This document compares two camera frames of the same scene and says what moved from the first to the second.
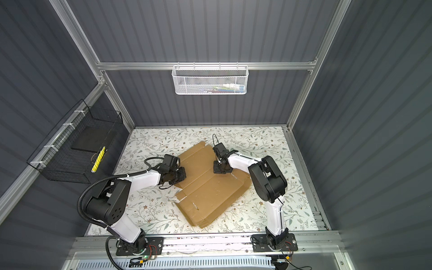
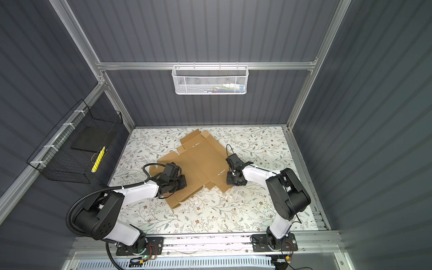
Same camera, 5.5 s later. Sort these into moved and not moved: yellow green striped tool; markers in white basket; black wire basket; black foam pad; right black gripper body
Moved: right black gripper body
Not moved: markers in white basket; black foam pad; yellow green striped tool; black wire basket
